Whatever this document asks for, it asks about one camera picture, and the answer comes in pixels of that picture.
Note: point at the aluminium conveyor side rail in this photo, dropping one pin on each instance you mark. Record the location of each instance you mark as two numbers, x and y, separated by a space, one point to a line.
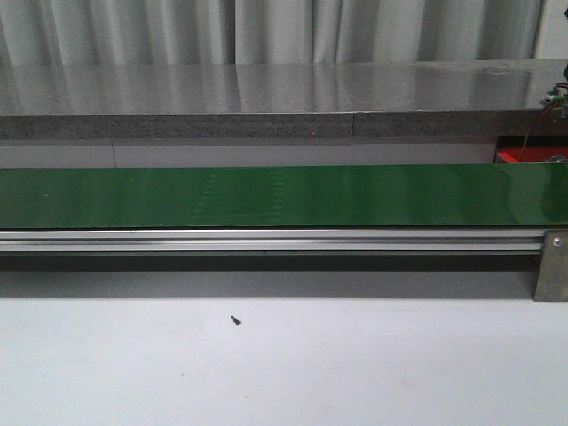
285 240

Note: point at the green conveyor belt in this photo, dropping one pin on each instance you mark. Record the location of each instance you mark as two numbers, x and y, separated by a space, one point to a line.
516 194

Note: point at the red bin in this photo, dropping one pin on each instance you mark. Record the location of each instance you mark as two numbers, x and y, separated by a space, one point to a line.
538 149

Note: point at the grey pleated curtain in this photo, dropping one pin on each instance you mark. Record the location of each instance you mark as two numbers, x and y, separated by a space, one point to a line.
264 32

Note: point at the grey stone counter slab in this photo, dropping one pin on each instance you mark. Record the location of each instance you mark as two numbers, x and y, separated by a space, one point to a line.
423 99

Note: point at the small green circuit board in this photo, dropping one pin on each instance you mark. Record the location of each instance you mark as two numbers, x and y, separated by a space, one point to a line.
556 95

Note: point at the metal conveyor support bracket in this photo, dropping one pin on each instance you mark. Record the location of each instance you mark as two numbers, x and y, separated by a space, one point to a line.
552 279

